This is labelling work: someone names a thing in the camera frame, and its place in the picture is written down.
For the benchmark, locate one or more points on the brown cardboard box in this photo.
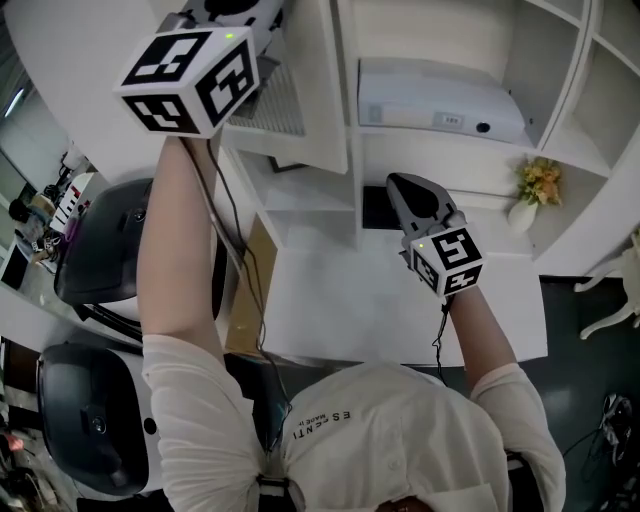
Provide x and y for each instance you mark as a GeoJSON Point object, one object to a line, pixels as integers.
{"type": "Point", "coordinates": [250, 310]}

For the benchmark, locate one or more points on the black and white floor device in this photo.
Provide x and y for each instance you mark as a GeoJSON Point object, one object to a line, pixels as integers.
{"type": "Point", "coordinates": [617, 425]}

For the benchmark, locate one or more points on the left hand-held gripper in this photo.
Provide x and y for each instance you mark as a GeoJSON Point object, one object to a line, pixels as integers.
{"type": "Point", "coordinates": [200, 85]}

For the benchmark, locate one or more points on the white and black robot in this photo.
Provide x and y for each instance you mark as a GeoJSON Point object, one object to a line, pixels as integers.
{"type": "Point", "coordinates": [100, 240]}
{"type": "Point", "coordinates": [90, 425]}

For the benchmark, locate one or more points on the person's left forearm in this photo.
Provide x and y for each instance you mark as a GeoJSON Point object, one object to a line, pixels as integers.
{"type": "Point", "coordinates": [175, 250]}

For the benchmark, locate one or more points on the person's cream shirt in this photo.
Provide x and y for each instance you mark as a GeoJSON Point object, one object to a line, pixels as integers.
{"type": "Point", "coordinates": [400, 440]}

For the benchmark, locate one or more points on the louvered white cabinet door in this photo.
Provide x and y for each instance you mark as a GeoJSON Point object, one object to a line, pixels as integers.
{"type": "Point", "coordinates": [325, 125]}

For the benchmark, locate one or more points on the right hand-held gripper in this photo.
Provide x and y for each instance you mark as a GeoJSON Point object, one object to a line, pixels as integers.
{"type": "Point", "coordinates": [445, 260]}

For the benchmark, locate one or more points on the yellow flower bunch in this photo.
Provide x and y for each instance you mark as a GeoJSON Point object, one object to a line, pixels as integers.
{"type": "Point", "coordinates": [540, 180]}

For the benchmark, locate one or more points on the person's right forearm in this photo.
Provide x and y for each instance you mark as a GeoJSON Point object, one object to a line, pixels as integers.
{"type": "Point", "coordinates": [480, 335]}

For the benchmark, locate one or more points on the white vase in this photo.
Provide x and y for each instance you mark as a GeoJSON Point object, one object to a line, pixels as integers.
{"type": "Point", "coordinates": [522, 217]}

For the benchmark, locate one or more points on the black tissue box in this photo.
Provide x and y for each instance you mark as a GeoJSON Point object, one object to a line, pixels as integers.
{"type": "Point", "coordinates": [377, 210]}

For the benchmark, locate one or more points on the white desk with drawers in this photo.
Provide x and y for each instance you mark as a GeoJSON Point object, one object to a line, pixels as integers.
{"type": "Point", "coordinates": [350, 300]}

